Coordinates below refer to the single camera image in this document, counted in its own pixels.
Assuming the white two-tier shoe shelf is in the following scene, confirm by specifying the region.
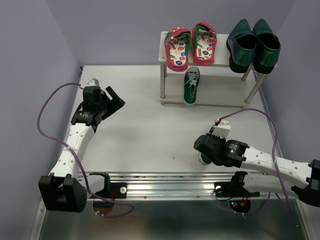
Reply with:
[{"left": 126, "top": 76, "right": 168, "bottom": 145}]
[{"left": 158, "top": 31, "right": 267, "bottom": 108}]

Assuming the pink flip-flop with letters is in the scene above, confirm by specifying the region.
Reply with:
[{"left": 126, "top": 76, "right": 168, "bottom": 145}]
[{"left": 191, "top": 21, "right": 218, "bottom": 66}]

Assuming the green canvas sneaker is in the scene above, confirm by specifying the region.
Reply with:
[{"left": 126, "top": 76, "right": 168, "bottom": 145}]
[
  {"left": 183, "top": 66, "right": 201, "bottom": 105},
  {"left": 198, "top": 126, "right": 216, "bottom": 166}
]

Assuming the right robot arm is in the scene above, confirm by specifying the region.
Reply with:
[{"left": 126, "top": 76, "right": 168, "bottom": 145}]
[{"left": 193, "top": 134, "right": 320, "bottom": 207}]

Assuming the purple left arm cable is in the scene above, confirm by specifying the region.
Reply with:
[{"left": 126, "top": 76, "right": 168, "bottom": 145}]
[{"left": 36, "top": 82, "right": 134, "bottom": 219}]

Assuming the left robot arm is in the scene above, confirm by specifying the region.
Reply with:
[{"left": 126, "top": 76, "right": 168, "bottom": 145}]
[{"left": 38, "top": 85, "right": 125, "bottom": 213}]

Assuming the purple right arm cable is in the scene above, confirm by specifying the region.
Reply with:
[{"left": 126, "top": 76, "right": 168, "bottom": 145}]
[{"left": 217, "top": 108, "right": 293, "bottom": 216}]

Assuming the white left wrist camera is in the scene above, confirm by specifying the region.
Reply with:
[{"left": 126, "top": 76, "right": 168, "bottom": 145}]
[{"left": 80, "top": 78, "right": 100, "bottom": 88}]

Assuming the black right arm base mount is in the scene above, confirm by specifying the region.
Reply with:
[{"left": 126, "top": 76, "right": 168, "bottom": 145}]
[{"left": 213, "top": 171, "right": 260, "bottom": 198}]

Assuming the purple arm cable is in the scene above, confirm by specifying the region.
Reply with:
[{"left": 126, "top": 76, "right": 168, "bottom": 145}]
[
  {"left": 217, "top": 108, "right": 293, "bottom": 216},
  {"left": 36, "top": 82, "right": 134, "bottom": 219}
]

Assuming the green loafer shoe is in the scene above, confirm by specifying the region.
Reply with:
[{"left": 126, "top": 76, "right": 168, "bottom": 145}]
[
  {"left": 226, "top": 19, "right": 257, "bottom": 74},
  {"left": 252, "top": 19, "right": 281, "bottom": 75}
]

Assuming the aluminium table edge rail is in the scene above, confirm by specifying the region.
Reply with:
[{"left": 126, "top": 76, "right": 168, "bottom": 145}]
[{"left": 41, "top": 171, "right": 305, "bottom": 201}]

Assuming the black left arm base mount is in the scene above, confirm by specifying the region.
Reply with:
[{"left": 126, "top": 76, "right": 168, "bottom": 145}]
[{"left": 87, "top": 172, "right": 128, "bottom": 200}]

